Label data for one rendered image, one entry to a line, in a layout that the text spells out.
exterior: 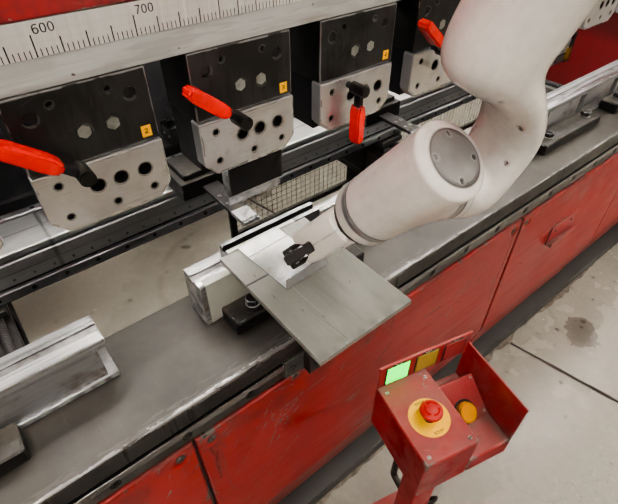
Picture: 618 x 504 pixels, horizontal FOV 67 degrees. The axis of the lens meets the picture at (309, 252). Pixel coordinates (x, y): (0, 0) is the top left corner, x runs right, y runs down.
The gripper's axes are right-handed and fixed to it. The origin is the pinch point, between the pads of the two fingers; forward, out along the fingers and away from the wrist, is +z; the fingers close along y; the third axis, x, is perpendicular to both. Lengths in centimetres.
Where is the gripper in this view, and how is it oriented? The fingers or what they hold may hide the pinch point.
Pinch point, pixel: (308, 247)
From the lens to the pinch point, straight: 71.0
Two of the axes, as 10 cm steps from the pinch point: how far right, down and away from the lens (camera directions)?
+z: -4.3, 2.6, 8.6
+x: 5.3, 8.5, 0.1
